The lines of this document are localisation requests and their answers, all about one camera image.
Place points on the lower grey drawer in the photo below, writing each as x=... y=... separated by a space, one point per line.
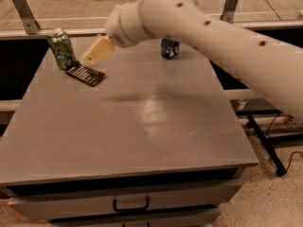
x=191 y=217

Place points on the right metal glass bracket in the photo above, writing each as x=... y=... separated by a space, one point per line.
x=229 y=11

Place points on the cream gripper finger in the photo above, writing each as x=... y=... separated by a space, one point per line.
x=101 y=48

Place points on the green soda can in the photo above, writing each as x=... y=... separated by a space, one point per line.
x=61 y=48

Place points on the blue soda can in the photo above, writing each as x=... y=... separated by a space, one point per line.
x=169 y=48

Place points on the black lower drawer handle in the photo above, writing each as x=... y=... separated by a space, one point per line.
x=137 y=224

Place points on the grey drawer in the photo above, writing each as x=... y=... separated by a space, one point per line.
x=93 y=203
x=191 y=217

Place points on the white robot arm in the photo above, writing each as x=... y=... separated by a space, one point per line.
x=271 y=68

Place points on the grey metal rail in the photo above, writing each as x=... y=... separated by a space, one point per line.
x=20 y=34

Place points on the black upper drawer handle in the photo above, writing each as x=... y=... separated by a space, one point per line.
x=131 y=204

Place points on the black metal floor stand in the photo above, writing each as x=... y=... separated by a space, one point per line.
x=268 y=143

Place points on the metal glass bracket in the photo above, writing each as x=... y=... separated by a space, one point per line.
x=229 y=11
x=31 y=26

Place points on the left metal glass bracket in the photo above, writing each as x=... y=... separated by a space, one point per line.
x=31 y=26

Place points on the upper grey drawer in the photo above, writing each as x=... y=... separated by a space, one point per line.
x=93 y=203

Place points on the black rxbar chocolate wrapper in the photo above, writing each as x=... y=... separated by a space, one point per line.
x=85 y=74

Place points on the black drawer handle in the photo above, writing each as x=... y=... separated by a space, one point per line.
x=137 y=224
x=131 y=204

